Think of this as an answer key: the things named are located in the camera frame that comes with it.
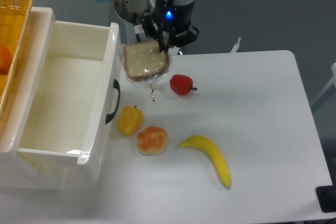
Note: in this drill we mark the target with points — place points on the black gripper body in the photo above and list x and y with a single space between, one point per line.
167 16

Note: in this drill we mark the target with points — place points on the toast slice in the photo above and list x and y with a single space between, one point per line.
144 64

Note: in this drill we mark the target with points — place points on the white open upper drawer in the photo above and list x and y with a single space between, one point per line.
66 126

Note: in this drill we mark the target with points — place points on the white drawer cabinet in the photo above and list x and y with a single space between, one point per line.
19 169

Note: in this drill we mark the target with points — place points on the red bell pepper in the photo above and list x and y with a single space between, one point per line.
182 84

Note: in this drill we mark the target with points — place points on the yellow bell pepper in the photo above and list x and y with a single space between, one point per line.
130 119

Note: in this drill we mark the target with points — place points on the orange glazed bread roll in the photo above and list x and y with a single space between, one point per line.
152 140

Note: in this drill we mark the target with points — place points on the yellow banana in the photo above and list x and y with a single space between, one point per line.
211 150

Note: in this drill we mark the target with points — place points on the yellow woven basket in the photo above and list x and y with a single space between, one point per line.
14 16

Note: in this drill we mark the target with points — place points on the orange fruit in basket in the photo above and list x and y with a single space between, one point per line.
5 60

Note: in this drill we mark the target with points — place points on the black device at table edge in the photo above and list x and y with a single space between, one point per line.
326 198

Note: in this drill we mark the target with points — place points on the black drawer handle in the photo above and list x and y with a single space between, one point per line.
115 101

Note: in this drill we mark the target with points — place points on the white chair frame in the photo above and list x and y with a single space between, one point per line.
326 92

